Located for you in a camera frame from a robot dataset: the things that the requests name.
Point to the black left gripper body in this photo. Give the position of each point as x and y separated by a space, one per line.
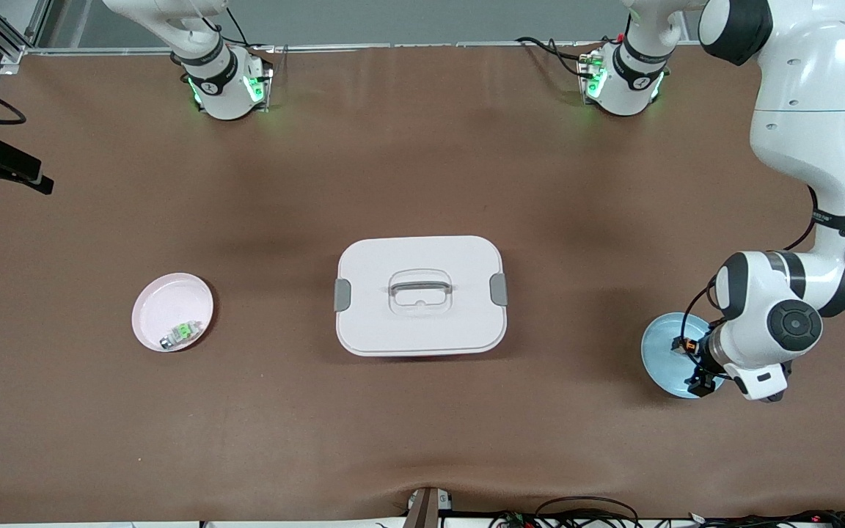
703 358

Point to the light blue round plate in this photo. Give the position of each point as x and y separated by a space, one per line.
661 356

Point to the pink round plate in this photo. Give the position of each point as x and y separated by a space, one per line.
166 304

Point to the brown table mat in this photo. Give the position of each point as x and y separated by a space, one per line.
422 440

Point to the white lidded box grey latches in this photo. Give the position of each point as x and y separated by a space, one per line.
422 330

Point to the green push-button switch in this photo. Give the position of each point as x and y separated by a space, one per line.
186 331

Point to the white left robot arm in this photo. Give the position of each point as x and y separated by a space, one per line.
796 110

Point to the aluminium frame post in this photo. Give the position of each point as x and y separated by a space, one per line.
8 45

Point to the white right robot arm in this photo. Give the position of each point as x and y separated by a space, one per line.
217 88

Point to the brown table edge bracket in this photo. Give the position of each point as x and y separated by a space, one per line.
422 513

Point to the orange push-button switch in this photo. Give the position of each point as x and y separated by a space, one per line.
684 343

